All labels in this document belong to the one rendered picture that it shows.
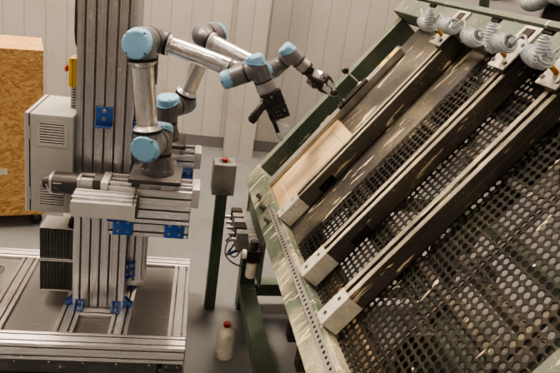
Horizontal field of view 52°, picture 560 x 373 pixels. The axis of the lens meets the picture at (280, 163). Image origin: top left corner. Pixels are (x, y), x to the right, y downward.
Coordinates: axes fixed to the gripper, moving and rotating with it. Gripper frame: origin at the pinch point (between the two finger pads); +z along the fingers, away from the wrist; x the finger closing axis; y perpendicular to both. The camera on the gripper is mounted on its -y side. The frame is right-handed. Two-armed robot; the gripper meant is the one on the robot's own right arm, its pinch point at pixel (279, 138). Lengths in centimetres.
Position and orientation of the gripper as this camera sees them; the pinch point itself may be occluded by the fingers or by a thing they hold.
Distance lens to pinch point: 233.3
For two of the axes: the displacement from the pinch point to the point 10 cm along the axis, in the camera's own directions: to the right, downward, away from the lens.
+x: -1.1, -3.5, 9.3
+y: 9.4, -3.5, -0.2
